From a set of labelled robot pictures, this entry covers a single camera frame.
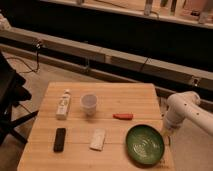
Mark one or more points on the black remote control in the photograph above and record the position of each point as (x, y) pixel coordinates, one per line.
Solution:
(59, 140)

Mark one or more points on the black office chair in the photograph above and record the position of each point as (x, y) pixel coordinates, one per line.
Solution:
(12, 93)

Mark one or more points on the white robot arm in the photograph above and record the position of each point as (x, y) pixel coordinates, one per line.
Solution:
(183, 106)

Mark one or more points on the green ceramic bowl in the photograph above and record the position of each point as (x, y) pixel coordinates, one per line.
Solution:
(144, 144)

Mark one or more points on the white tube bottle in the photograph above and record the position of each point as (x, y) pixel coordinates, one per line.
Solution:
(63, 105)

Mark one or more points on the white rectangular packet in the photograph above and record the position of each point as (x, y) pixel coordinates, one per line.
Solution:
(98, 138)

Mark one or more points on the translucent plastic cup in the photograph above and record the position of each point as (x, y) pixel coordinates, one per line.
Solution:
(88, 104)

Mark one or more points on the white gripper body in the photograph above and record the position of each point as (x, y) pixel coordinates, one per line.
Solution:
(167, 131)

